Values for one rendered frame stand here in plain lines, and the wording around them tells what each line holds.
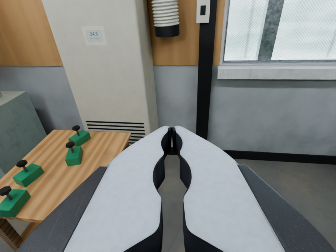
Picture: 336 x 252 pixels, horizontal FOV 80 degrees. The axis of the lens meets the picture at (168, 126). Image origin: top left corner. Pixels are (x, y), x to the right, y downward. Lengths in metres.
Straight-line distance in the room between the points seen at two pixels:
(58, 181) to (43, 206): 0.15
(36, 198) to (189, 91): 1.17
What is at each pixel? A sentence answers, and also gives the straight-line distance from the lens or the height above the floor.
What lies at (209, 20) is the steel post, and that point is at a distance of 1.39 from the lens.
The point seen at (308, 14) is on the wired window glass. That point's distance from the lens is 1.67.
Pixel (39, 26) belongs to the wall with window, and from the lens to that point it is 1.85.
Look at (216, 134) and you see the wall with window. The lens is 1.80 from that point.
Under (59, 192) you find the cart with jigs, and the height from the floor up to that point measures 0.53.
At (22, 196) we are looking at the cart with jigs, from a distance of 1.15.
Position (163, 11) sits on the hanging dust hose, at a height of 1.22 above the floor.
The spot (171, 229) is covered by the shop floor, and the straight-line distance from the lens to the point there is 1.49.
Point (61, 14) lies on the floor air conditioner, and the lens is 1.39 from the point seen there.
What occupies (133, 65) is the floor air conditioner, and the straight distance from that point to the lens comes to 1.27.
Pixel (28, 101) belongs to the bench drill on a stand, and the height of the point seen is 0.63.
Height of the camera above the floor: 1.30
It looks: 33 degrees down
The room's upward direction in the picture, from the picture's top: 3 degrees counter-clockwise
